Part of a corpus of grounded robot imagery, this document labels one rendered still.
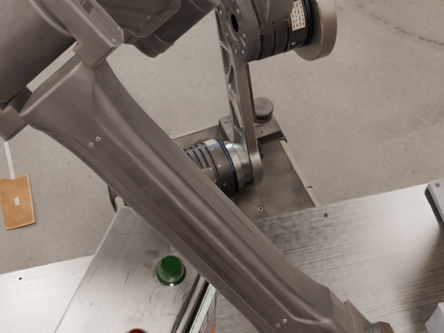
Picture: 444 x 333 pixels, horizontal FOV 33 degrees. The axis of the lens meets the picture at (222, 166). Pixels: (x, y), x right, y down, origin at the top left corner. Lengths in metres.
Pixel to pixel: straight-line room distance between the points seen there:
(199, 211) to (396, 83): 2.23
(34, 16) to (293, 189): 1.70
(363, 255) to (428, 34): 1.63
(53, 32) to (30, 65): 0.03
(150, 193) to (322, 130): 2.05
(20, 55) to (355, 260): 0.99
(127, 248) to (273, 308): 0.15
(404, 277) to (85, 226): 1.23
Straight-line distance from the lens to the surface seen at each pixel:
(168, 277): 0.65
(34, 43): 0.52
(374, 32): 2.90
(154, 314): 0.65
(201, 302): 0.68
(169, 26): 0.88
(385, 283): 1.41
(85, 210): 2.41
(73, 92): 0.52
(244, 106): 1.94
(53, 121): 0.54
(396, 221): 1.47
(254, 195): 2.11
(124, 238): 0.68
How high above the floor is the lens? 2.08
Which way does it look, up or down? 57 degrees down
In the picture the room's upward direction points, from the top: 2 degrees clockwise
